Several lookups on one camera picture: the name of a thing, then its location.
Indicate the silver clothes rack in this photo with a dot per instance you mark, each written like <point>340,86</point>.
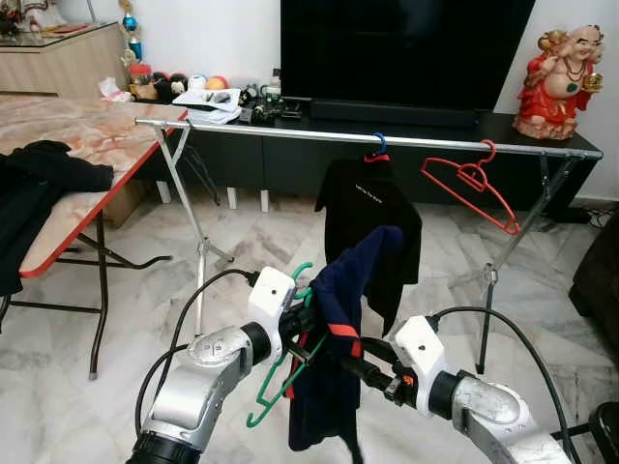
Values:
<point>271,130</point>

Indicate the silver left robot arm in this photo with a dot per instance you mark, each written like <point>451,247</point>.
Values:
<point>193,387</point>

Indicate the white blue ball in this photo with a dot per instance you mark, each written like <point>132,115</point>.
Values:
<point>197,82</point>

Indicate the orange ball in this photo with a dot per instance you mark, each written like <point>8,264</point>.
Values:
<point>218,82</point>

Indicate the dark brown sofa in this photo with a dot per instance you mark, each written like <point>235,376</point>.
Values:
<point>600,271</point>

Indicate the blue plastic hanger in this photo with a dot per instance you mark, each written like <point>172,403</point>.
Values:
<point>383,143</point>

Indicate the black knit garment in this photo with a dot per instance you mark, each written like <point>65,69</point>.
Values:
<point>39,193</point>

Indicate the black printed T-shirt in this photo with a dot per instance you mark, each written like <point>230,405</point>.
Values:
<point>387,208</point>

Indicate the white paper stack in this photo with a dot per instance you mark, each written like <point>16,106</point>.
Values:
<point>213,104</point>

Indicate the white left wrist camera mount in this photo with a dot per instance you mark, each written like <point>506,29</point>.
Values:
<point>273,295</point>

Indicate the green plastic hanger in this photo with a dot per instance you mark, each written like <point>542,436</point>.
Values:
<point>253,420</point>

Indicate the black TV cabinet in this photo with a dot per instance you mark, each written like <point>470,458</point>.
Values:
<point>290,164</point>

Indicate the light wooden sideboard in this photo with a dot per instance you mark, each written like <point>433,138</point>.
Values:
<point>58,63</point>

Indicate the black television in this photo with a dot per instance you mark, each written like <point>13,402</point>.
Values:
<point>406,48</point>

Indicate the blue gold trophy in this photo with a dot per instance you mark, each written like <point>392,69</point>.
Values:
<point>131,24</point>

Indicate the white tissue box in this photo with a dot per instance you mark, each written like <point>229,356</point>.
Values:
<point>113,89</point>

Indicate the black soundbar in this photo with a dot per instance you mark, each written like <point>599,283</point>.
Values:
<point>397,113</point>

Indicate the red laughing Buddha statue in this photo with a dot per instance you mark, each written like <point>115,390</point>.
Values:
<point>556,92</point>

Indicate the black white plush toy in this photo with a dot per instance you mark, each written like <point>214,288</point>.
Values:
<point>178,84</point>

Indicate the navy sweater orange stripe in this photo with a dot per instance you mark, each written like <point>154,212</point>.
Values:
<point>343,290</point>

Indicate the marble folding table red edge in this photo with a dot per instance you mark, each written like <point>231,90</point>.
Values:
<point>87,135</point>

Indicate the red plastic hanger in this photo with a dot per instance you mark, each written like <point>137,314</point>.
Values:
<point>481,166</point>

